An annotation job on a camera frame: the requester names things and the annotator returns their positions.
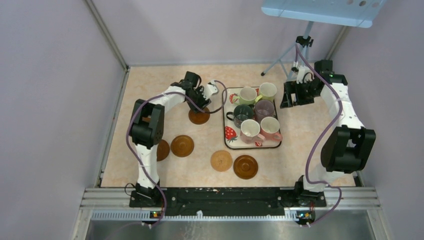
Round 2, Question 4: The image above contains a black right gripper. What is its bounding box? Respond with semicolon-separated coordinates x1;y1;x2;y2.
280;79;319;109

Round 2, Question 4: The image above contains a dark brown wooden coaster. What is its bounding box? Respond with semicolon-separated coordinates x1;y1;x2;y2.
188;109;210;125

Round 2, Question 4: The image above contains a dark green mug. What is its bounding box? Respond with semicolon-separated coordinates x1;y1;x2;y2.
225;104;255;128

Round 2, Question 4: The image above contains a woven rattan coaster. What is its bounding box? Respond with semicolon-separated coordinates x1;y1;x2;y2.
210;150;233;172

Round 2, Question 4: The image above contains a dark brown round coaster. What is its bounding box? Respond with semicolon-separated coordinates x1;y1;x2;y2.
233;155;259;180

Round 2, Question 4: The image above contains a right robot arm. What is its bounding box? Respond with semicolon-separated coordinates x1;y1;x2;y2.
280;60;376;206

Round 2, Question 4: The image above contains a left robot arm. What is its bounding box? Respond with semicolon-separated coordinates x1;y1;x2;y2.
127;71;211;207

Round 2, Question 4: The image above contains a yellow-green mug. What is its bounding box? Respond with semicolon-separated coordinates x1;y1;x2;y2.
254;82;278;103

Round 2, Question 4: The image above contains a purple mug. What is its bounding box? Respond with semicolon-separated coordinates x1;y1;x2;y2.
254;99;275;123

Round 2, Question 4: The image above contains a light green mug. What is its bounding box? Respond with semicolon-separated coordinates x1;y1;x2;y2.
232;86;258;105

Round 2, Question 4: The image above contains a white strawberry tray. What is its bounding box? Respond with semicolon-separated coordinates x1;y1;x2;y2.
221;86;283;150

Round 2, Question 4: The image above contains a pale pink mug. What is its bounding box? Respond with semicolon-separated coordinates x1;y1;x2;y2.
240;119;266;145

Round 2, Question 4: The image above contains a light blue tripod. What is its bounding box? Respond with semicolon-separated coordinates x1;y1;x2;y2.
260;21;314;81

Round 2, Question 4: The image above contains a light blue panel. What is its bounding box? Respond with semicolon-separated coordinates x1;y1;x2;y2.
261;0;386;28

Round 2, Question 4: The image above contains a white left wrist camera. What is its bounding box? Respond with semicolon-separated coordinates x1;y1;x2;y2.
202;80;219;100

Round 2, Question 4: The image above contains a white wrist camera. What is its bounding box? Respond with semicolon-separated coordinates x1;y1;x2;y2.
202;80;219;100
291;65;314;84

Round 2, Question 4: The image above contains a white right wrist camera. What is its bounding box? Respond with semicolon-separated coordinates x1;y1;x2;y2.
291;65;314;84

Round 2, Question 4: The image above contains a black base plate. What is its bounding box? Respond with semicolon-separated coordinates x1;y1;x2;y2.
129;187;327;217

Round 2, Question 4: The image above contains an aluminium frame rail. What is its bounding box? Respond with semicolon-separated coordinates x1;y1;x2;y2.
72;186;394;240

